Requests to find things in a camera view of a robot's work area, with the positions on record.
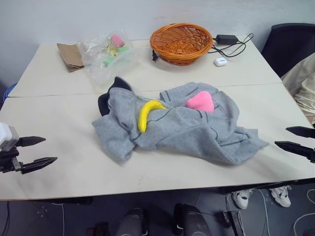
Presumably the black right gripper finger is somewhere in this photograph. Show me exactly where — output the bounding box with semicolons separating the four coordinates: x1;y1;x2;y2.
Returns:
274;141;315;164
285;126;315;139

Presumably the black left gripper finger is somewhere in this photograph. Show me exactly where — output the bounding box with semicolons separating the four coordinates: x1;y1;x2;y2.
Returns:
21;157;58;175
18;136;47;148

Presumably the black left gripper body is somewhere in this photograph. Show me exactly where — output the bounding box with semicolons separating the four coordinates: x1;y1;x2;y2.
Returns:
0;147;24;175

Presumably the beige cloth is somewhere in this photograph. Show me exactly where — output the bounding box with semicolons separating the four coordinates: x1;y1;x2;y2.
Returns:
281;56;315;129

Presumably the white sneaker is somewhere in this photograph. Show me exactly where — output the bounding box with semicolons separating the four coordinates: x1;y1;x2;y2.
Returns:
269;185;292;208
231;188;253;210

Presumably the blue bucket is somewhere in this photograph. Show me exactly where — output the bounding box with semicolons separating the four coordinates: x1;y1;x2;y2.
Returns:
4;83;18;99

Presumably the black office chair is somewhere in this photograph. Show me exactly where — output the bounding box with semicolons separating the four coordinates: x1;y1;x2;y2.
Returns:
260;23;315;77

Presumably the brown paper bag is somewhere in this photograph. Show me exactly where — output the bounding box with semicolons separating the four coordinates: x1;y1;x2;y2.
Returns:
56;43;86;73

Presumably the clear plastic bag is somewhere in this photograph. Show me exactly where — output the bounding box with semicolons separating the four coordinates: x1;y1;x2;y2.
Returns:
76;29;141;87

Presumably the pink heart plush toy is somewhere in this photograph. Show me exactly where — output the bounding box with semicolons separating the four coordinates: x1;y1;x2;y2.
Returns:
186;90;215;113

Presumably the white earbuds case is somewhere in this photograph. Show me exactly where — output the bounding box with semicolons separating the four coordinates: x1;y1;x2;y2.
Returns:
213;57;228;67

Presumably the dark rounded shape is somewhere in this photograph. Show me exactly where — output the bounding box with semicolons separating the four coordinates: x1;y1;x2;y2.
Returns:
115;208;150;236
174;203;210;236

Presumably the grey zip hoodie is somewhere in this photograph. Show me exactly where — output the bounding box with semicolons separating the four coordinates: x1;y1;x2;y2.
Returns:
92;76;270;166

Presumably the yellow banana toy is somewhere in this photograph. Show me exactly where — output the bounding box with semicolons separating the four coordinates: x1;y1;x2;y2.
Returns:
138;100;167;134

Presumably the black power adapter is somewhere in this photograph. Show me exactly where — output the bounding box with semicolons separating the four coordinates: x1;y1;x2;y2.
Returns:
215;34;239;45

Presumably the pink toy block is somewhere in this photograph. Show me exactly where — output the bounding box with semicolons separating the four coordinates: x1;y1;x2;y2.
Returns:
110;34;126;48

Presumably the orange wicker basket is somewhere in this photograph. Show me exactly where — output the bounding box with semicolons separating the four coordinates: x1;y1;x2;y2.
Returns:
150;23;214;66

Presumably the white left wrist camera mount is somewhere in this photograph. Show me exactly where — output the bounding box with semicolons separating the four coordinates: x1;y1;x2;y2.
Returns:
0;122;20;151

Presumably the white floor cable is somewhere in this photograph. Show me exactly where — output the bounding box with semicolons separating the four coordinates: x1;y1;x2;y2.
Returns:
256;189;272;236

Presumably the black adapter cable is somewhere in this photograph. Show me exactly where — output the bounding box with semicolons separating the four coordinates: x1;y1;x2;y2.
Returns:
208;32;254;58

